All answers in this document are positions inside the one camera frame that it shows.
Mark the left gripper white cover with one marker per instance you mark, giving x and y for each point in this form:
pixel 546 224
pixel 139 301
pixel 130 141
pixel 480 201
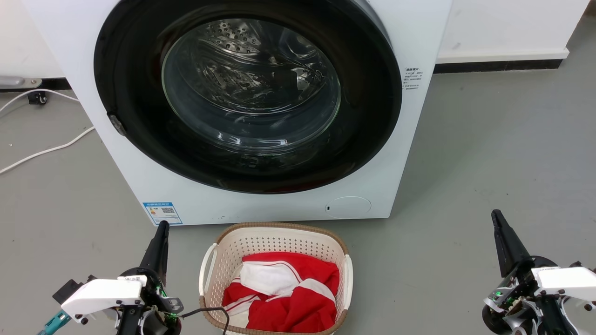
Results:
pixel 102 294

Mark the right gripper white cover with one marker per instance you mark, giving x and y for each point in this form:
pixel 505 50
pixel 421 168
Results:
pixel 563 281

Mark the white perforated laundry basket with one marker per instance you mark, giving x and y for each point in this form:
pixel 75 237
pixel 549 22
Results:
pixel 274 239

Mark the blue energy label sticker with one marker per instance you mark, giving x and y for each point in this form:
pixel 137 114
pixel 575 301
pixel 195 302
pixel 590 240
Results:
pixel 163 213

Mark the white front-load washing machine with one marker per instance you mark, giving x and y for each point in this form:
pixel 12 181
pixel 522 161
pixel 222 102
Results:
pixel 139 186

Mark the red and white garment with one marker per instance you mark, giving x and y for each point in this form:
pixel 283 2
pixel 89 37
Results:
pixel 298 302

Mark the round white filter cover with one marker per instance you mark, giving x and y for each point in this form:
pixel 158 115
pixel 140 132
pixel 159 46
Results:
pixel 348 207

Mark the black round washer door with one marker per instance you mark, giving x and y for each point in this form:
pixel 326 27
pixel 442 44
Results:
pixel 363 121

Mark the white text warning sticker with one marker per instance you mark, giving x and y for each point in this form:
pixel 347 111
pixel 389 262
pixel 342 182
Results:
pixel 412 78

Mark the stainless steel washer drum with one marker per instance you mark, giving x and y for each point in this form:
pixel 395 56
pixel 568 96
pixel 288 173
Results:
pixel 247 79

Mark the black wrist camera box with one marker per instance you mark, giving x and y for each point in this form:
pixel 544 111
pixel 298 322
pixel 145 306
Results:
pixel 70 288

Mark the grey metal floor bracket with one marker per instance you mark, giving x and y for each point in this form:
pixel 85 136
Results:
pixel 18 82

